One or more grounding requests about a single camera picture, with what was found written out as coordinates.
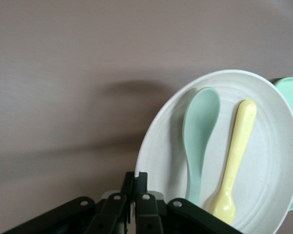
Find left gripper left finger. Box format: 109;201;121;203
85;172;135;234

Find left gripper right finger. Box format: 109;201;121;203
135;172;166;234

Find light green plastic spoon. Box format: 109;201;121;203
183;87;221;207

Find yellow plastic fork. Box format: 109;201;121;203
202;99;257;226

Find white round speckled plate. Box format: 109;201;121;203
134;70;293;234

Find brown table cloth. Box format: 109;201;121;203
0;0;293;234

